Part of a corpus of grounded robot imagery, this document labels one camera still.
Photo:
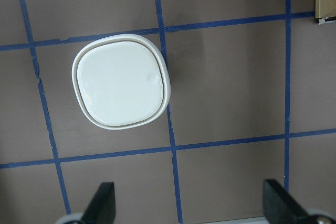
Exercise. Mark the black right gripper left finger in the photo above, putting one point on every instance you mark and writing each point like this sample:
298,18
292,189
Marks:
102,207

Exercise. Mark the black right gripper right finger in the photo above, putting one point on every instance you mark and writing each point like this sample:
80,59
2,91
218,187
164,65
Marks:
280,207

